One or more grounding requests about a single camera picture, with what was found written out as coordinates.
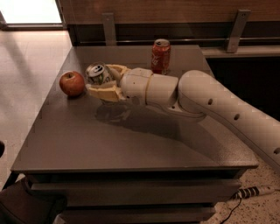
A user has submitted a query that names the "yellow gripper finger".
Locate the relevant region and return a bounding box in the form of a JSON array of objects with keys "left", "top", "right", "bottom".
[
  {"left": 107, "top": 64, "right": 130, "bottom": 81},
  {"left": 86, "top": 81, "right": 123, "bottom": 102}
]

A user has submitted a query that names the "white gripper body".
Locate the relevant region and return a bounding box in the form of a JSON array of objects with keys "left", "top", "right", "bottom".
[{"left": 120, "top": 68, "right": 153, "bottom": 105}]

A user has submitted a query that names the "white green 7up can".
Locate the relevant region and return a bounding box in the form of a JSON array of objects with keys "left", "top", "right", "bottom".
[{"left": 86, "top": 62, "right": 114, "bottom": 85}]

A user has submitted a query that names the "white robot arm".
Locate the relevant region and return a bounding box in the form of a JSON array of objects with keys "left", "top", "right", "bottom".
[{"left": 86, "top": 63, "right": 280, "bottom": 172}]

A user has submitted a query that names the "red coca-cola can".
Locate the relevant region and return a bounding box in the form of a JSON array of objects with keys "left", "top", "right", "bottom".
[{"left": 151, "top": 38, "right": 171, "bottom": 74}]

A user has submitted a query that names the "red apple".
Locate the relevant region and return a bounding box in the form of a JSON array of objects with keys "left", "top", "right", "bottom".
[{"left": 59, "top": 71, "right": 85, "bottom": 97}]

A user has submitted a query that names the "grey drawer cabinet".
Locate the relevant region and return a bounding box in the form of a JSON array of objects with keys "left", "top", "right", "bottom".
[{"left": 10, "top": 44, "right": 260, "bottom": 224}]

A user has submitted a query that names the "dark brown chair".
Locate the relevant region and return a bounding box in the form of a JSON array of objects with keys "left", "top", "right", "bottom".
[{"left": 0, "top": 172, "right": 67, "bottom": 224}]

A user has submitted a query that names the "white power strip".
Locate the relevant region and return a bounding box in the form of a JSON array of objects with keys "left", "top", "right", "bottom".
[{"left": 231, "top": 186, "right": 275, "bottom": 200}]

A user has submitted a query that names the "left metal bracket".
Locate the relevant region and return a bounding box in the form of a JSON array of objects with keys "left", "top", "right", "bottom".
[{"left": 101, "top": 13, "right": 116, "bottom": 46}]

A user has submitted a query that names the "metal bracket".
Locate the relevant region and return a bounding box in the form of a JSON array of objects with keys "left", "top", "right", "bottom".
[
  {"left": 225, "top": 9, "right": 251, "bottom": 53},
  {"left": 101, "top": 13, "right": 116, "bottom": 46}
]

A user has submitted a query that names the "wooden wall counter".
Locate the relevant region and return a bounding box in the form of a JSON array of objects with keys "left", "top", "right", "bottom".
[{"left": 56, "top": 0, "right": 280, "bottom": 58}]

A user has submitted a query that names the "right metal bracket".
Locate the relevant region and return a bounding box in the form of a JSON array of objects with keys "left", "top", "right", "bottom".
[{"left": 225, "top": 9, "right": 251, "bottom": 53}]

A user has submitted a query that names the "black cable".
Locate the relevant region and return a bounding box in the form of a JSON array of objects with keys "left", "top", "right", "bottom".
[{"left": 220, "top": 197, "right": 243, "bottom": 224}]

